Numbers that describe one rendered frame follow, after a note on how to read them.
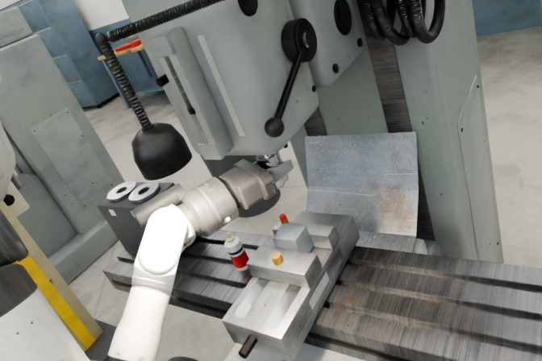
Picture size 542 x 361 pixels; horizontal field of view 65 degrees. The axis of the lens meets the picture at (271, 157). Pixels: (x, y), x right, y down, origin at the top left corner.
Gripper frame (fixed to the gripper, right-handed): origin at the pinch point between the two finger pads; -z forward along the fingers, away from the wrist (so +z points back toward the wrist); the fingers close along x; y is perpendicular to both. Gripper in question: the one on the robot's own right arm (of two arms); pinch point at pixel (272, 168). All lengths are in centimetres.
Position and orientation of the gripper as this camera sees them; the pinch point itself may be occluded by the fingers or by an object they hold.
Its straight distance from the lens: 83.9
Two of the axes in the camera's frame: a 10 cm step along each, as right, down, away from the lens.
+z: -7.9, 4.9, -3.7
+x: -5.3, -2.3, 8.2
